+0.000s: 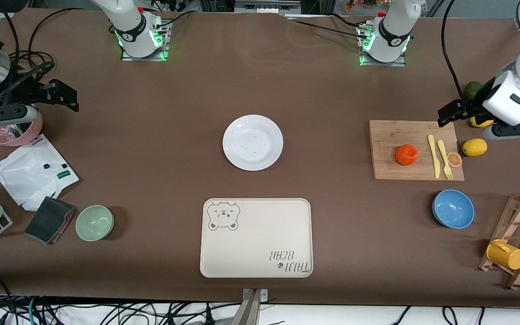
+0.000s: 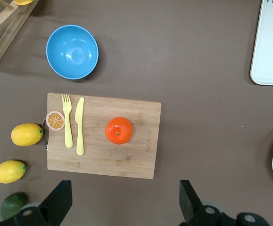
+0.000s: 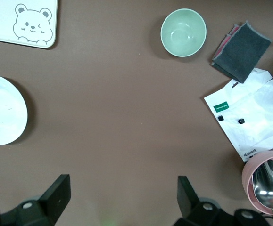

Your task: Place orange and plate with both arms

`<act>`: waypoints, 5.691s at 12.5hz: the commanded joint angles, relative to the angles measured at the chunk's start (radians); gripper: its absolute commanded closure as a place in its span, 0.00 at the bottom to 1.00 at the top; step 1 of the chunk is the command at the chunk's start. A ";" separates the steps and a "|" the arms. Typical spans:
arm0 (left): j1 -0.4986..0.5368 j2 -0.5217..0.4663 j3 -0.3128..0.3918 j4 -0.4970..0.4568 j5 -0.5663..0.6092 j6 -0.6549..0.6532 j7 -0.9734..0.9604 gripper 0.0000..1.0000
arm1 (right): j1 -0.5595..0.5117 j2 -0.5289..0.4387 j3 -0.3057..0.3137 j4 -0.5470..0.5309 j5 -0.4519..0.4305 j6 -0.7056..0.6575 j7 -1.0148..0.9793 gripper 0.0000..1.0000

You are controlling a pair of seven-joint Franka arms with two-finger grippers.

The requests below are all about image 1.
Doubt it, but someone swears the white round plate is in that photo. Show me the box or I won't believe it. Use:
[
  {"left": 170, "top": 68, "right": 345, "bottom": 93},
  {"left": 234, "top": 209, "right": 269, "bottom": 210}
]
[{"left": 223, "top": 115, "right": 284, "bottom": 171}]

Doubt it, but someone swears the cream tray with bear print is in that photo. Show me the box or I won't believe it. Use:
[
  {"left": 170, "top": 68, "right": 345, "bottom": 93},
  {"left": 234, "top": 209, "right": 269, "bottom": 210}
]
[{"left": 200, "top": 198, "right": 313, "bottom": 278}]

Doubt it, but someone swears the grey and pink folded cloth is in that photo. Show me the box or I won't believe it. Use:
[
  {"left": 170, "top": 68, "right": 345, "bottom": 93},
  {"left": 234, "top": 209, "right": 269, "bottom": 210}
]
[{"left": 24, "top": 196, "right": 76, "bottom": 245}]

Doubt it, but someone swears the wooden cutting board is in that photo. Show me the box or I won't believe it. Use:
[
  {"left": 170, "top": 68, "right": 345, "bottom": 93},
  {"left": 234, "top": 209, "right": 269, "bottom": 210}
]
[{"left": 369, "top": 120, "right": 464, "bottom": 181}]

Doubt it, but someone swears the pink bowl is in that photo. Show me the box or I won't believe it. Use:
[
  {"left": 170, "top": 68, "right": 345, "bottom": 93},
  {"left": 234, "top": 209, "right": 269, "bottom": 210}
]
[{"left": 0, "top": 105, "right": 43, "bottom": 147}]

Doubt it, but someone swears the yellow plastic knife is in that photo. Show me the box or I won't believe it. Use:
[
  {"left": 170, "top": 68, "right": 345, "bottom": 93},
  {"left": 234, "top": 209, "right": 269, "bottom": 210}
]
[{"left": 427, "top": 135, "right": 441, "bottom": 179}]

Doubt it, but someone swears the wooden cup rack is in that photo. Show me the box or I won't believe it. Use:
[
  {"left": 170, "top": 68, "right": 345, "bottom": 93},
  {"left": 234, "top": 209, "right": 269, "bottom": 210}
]
[{"left": 479, "top": 191, "right": 520, "bottom": 289}]

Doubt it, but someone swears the green avocado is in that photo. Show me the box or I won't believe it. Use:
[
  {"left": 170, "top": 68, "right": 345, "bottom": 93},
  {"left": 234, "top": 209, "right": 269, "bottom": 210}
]
[{"left": 463, "top": 81, "right": 484, "bottom": 103}]

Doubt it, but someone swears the pale green bowl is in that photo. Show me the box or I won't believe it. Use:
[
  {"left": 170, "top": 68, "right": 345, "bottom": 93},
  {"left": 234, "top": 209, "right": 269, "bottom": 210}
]
[{"left": 75, "top": 205, "right": 115, "bottom": 242}]

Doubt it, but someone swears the white plastic bag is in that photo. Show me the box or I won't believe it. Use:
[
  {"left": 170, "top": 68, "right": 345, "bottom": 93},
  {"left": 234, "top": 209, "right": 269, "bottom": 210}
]
[{"left": 0, "top": 134, "right": 80, "bottom": 212}]

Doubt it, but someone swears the metal table bracket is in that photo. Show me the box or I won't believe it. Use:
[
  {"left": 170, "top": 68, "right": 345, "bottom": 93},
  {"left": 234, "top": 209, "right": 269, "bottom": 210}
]
[{"left": 237, "top": 288, "right": 269, "bottom": 325}]

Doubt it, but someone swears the orange fruit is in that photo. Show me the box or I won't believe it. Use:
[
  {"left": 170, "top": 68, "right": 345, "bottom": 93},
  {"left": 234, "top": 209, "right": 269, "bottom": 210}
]
[{"left": 395, "top": 144, "right": 419, "bottom": 166}]

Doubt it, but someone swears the yellow cup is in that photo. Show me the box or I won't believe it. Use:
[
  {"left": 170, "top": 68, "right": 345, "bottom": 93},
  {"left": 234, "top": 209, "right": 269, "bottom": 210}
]
[{"left": 487, "top": 240, "right": 520, "bottom": 270}]

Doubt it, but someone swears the yellow plastic fork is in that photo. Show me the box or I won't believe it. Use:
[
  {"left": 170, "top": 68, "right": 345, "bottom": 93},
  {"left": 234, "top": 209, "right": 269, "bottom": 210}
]
[{"left": 437, "top": 139, "right": 454, "bottom": 180}]

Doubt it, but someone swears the blue bowl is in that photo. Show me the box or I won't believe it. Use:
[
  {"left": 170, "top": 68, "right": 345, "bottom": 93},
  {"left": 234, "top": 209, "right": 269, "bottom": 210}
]
[{"left": 432, "top": 190, "right": 475, "bottom": 229}]

